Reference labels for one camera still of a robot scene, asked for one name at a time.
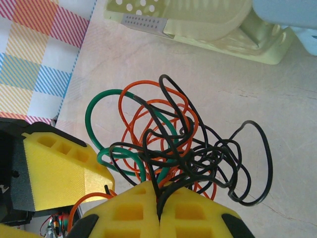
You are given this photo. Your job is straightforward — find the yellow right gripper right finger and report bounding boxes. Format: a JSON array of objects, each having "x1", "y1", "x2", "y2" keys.
[{"x1": 159, "y1": 186, "x2": 256, "y2": 238}]

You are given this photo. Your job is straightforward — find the small coloured wire bundle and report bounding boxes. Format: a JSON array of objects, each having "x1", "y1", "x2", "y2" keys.
[{"x1": 41, "y1": 212, "x2": 73, "y2": 238}]

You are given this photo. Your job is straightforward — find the pale green perforated basket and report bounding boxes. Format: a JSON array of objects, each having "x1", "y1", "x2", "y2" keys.
[{"x1": 103, "y1": 0, "x2": 297, "y2": 65}]

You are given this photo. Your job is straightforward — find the green cable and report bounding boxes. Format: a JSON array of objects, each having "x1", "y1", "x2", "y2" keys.
[{"x1": 85, "y1": 88, "x2": 179, "y2": 184}]

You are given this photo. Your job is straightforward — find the light blue perforated basket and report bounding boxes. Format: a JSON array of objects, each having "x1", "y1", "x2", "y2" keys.
[{"x1": 252, "y1": 0, "x2": 317, "y2": 57}]

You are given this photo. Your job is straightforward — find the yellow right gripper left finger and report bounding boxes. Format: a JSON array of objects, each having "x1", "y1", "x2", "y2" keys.
[{"x1": 66, "y1": 180, "x2": 160, "y2": 238}]

